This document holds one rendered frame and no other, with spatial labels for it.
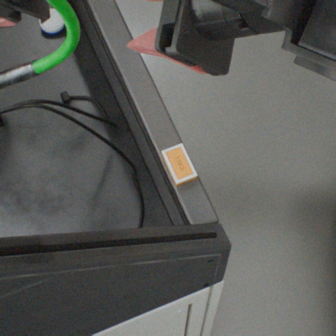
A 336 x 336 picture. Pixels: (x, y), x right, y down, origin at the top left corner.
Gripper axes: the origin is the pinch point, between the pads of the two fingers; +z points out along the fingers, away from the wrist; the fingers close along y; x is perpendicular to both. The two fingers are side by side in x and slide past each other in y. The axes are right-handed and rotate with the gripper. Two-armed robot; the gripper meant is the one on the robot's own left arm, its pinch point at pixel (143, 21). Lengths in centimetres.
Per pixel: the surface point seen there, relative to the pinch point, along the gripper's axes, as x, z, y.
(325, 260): 121, 69, 6
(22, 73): 1.2, 21.2, 2.9
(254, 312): 108, 77, 21
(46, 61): 1.8, 17.8, 1.6
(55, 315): 15.2, 25.4, 28.4
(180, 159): 27.4, 22.0, 5.9
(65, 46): 1.3, 13.9, 0.5
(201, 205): 30.2, 19.4, 11.3
